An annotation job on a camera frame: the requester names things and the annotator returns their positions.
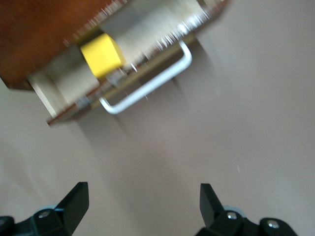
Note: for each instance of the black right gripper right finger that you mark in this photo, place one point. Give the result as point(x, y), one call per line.
point(221, 221)

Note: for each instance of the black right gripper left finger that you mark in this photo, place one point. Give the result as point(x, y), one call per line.
point(66, 211)

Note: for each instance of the yellow cube block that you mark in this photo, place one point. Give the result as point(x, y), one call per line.
point(102, 55)

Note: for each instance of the dark brown wooden drawer box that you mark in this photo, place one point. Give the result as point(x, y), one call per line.
point(37, 32)

